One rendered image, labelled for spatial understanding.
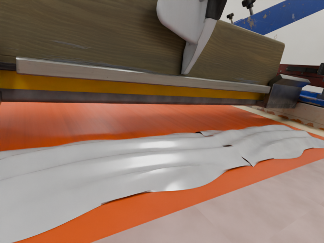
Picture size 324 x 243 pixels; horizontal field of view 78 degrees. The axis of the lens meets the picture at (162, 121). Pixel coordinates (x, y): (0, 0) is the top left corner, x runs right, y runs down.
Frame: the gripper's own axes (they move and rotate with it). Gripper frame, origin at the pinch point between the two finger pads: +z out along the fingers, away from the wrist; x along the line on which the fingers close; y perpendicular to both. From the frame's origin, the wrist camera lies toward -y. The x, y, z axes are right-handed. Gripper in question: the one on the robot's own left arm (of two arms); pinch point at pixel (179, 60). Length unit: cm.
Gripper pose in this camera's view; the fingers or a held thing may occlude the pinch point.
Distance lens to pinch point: 23.4
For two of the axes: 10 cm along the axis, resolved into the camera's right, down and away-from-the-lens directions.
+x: 5.4, 3.3, -7.8
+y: -8.3, 0.3, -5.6
